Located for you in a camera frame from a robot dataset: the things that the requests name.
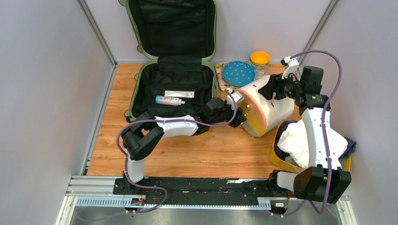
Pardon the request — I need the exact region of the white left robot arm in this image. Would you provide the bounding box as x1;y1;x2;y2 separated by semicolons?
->
116;91;246;195

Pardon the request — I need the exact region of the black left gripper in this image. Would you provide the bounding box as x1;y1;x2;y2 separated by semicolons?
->
210;101;248;129

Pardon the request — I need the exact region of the clear drinking glass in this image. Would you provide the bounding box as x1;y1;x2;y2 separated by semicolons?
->
255;65;273;80

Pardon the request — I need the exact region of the small yellow bowl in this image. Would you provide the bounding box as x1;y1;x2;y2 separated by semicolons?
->
250;51;271;67

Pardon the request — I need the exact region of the aluminium frame rail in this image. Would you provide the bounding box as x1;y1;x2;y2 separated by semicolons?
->
56;176;357;225

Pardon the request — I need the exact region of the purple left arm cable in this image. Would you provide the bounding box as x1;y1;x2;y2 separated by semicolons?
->
115;90;239;215

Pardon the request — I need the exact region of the blue polka dot plate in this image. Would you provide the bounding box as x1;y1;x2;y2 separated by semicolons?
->
222;61;256;88

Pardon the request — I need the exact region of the blue pink spray bottle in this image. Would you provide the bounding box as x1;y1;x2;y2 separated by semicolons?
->
155;96;185;106

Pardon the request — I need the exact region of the floral placemat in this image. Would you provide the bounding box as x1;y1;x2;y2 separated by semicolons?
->
214;60;257;91

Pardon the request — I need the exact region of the green hard-shell suitcase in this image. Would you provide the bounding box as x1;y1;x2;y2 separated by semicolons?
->
120;0;218;122

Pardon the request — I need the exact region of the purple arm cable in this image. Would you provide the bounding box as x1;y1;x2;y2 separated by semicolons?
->
115;90;239;215
270;50;343;217

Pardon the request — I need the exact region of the navy blue garment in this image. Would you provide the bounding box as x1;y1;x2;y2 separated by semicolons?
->
274;120;358;165

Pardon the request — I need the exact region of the yellow plastic basin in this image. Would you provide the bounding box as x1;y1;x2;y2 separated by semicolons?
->
270;120;356;173

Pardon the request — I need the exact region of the white and orange drawer cabinet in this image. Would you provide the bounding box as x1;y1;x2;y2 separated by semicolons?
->
237;75;295;137

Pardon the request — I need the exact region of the white garment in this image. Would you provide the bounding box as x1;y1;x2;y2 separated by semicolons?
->
276;119;350;170

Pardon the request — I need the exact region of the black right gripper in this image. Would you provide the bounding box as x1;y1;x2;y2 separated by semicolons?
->
257;71;303;101

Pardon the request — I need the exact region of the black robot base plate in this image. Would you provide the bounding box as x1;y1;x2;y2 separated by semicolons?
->
113;177;293;206

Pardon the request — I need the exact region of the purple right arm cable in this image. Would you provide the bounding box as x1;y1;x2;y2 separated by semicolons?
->
270;50;343;217

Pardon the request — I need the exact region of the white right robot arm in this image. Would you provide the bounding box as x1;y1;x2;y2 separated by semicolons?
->
258;66;352;204

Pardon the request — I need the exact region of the white cosmetic box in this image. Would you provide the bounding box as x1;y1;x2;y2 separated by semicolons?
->
164;90;195;98

